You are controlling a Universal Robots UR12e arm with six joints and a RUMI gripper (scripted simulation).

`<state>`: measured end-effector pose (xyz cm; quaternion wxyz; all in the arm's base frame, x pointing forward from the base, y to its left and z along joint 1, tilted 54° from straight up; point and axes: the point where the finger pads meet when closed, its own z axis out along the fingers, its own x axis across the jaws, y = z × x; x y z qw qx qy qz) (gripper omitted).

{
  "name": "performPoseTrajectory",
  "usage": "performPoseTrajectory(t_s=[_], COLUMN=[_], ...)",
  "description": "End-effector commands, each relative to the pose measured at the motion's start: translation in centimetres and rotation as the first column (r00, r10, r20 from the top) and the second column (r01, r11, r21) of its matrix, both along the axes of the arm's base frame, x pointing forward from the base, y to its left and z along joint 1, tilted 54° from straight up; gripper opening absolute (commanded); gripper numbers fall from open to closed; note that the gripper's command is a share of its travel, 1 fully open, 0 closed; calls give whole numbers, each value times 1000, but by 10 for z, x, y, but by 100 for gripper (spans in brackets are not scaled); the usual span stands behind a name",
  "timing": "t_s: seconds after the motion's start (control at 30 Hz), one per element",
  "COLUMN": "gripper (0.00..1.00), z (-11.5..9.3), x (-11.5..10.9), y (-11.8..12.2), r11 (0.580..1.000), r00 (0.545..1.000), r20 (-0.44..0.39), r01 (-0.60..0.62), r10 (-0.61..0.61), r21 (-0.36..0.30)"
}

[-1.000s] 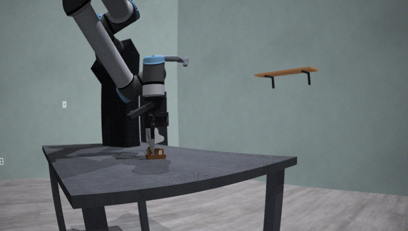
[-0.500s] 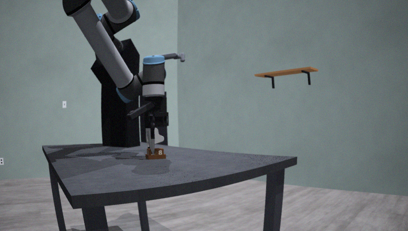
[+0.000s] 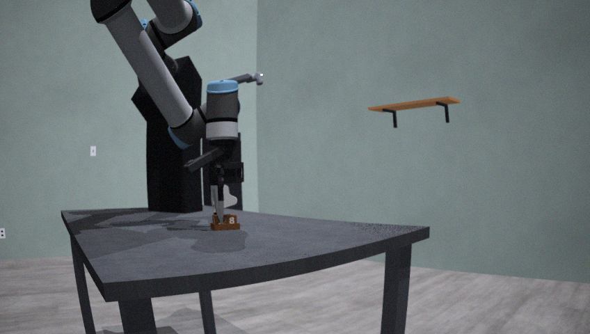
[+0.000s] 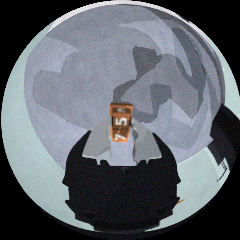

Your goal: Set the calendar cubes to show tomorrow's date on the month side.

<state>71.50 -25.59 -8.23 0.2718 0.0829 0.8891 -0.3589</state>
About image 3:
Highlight orange number cube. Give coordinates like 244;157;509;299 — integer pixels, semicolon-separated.
212;214;225;224
224;214;237;224

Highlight brown wooden tray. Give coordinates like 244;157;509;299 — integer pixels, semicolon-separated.
210;223;240;231

